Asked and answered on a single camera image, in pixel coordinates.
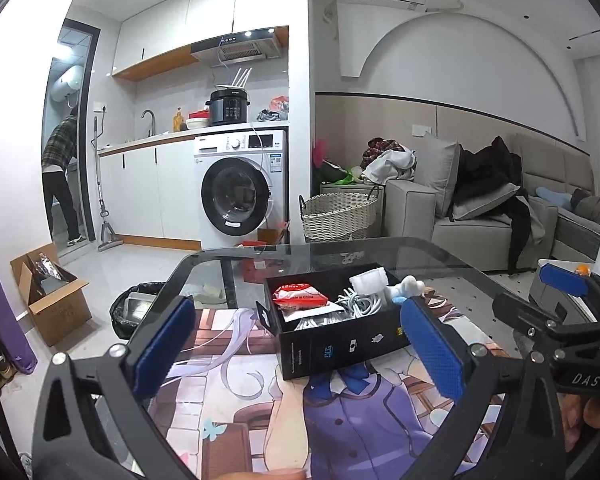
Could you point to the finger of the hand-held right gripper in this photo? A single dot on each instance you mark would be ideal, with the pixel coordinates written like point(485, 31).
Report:
point(565, 280)
point(530, 317)

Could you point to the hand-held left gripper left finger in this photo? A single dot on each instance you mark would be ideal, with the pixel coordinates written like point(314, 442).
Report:
point(165, 345)

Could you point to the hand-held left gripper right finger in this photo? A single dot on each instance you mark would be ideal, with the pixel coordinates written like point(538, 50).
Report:
point(435, 345)

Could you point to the black cardboard box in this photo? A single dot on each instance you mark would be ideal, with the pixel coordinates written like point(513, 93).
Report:
point(340, 347)

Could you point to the person's right hand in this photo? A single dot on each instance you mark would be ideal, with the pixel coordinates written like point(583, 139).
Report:
point(595, 410)

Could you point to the white coffee table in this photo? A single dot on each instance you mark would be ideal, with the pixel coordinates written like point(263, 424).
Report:
point(560, 264)

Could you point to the orange fruit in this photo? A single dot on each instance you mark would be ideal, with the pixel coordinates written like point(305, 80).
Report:
point(584, 270)

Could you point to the black trash bin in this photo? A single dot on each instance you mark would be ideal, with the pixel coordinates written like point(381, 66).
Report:
point(125, 315)

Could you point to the white bone-shaped toy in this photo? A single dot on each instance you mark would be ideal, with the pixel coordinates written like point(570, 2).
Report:
point(405, 287)

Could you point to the white ribbed roll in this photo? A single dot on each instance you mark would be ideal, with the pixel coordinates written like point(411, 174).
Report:
point(369, 281)

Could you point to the brown cardboard box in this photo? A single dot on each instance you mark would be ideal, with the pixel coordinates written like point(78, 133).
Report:
point(60, 310)

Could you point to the flat grey pillow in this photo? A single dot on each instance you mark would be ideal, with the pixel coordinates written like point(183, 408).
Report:
point(485, 202)

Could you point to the printed cartoon desk mat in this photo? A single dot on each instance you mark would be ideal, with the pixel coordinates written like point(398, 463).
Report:
point(350, 420)

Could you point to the grey floor mop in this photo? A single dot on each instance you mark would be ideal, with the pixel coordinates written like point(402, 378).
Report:
point(107, 237)

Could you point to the red cardboard box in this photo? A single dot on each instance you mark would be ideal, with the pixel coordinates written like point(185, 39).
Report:
point(260, 265)

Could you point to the black jacket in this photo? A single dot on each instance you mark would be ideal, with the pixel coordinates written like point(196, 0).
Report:
point(490, 170)

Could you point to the grey sofa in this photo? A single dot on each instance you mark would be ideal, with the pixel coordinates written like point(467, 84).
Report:
point(410, 210)

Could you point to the red snack packet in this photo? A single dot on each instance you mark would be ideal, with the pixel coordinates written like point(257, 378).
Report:
point(300, 296)

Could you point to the wicker laundry basket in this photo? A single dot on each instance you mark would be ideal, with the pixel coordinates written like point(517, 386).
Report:
point(340, 215)

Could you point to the white lower kitchen cabinets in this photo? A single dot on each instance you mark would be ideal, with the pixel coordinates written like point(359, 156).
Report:
point(145, 185)

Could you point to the white kitchen cabinets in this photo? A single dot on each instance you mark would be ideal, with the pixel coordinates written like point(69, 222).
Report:
point(145, 185)
point(205, 5)

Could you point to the purple rolled mat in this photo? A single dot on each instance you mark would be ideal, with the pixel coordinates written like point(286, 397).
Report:
point(5, 310)

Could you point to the large grey pillow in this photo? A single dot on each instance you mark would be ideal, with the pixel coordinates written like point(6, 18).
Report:
point(435, 170)

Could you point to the pile of clothes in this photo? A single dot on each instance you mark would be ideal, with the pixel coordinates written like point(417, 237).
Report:
point(390, 162)

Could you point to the white washing machine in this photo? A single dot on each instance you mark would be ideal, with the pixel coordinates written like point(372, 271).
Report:
point(207, 150)

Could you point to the white bowl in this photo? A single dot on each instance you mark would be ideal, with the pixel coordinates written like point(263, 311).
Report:
point(197, 125)

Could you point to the steel kitchen faucet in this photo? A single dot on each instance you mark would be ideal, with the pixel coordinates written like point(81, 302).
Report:
point(152, 122)

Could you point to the yellow bottle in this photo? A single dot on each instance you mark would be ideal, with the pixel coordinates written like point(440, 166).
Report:
point(179, 122)

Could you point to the red bowl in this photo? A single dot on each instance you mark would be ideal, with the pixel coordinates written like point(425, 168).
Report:
point(199, 114)

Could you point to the black pressure cooker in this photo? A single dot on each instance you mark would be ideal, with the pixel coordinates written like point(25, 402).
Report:
point(227, 107)

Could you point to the grey plastic bag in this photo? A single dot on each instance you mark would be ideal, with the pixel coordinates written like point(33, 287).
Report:
point(270, 116)

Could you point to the white router with antennas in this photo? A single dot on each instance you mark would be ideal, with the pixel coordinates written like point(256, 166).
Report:
point(232, 87)

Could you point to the red plastic bag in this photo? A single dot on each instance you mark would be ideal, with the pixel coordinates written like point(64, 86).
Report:
point(280, 104)

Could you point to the white water heater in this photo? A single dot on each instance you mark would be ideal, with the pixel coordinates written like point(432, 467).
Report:
point(65, 85)

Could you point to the steel range hood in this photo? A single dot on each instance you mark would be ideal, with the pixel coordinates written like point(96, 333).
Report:
point(237, 52)

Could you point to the white upper kitchen cabinets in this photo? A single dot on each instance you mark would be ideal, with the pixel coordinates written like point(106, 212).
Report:
point(205, 5)

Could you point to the white wall socket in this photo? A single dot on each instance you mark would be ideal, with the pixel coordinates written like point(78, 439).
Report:
point(421, 130)

